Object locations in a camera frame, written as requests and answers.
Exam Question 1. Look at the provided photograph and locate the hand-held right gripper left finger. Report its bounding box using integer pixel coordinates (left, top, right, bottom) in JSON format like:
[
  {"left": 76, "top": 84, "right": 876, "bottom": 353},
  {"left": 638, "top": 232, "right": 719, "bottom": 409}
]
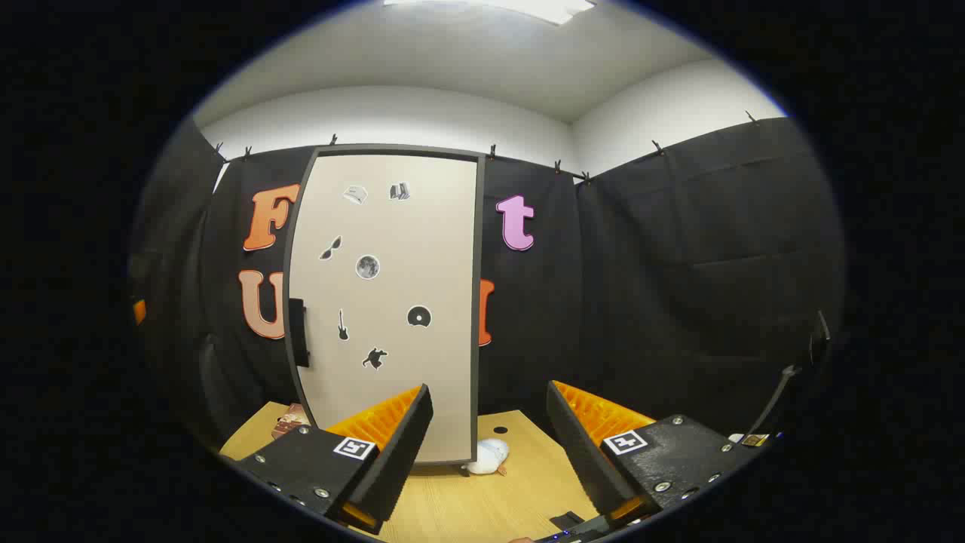
[{"left": 235, "top": 383, "right": 435, "bottom": 536}]

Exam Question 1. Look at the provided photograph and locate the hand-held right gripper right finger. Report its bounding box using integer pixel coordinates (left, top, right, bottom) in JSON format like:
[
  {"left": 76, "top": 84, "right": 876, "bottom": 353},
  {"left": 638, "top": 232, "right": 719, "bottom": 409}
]
[{"left": 546, "top": 380, "right": 758, "bottom": 523}]

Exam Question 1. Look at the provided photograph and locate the beige cabinet door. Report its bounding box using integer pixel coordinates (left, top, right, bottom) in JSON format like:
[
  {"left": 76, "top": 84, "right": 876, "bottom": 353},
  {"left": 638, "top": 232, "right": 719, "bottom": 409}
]
[{"left": 289, "top": 153, "right": 480, "bottom": 462}]

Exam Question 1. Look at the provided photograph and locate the black door handle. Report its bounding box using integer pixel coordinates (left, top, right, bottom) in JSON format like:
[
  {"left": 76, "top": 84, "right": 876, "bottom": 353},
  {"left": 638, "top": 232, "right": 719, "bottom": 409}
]
[{"left": 289, "top": 298, "right": 311, "bottom": 368}]

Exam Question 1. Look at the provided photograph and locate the dark grey cabinet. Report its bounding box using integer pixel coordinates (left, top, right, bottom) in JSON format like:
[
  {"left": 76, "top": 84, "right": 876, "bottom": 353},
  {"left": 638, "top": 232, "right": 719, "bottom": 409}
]
[{"left": 283, "top": 143, "right": 487, "bottom": 467}]

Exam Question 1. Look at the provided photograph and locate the white plush toy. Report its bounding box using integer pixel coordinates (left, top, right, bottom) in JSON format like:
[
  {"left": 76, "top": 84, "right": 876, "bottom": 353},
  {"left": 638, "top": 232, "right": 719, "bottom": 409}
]
[{"left": 461, "top": 437, "right": 510, "bottom": 476}]

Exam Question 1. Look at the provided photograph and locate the brown cover book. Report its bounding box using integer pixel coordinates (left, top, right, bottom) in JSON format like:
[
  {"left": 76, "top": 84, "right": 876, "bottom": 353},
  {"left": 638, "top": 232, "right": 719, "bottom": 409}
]
[{"left": 271, "top": 403, "right": 311, "bottom": 440}]

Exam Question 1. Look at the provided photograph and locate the black backdrop cloth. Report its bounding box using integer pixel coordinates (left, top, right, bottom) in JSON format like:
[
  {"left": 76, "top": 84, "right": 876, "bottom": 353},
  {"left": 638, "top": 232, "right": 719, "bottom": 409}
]
[{"left": 128, "top": 113, "right": 849, "bottom": 453}]

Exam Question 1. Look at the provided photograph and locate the row of black cloth clips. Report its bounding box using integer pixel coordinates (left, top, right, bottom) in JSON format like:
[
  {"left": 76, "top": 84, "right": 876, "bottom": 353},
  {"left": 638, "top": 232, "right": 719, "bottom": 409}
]
[{"left": 215, "top": 112, "right": 758, "bottom": 186}]

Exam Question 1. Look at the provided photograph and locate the ceiling light panel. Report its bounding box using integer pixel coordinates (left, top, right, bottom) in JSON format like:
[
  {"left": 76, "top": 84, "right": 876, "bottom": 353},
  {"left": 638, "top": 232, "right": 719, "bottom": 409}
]
[{"left": 383, "top": 0, "right": 596, "bottom": 25}]

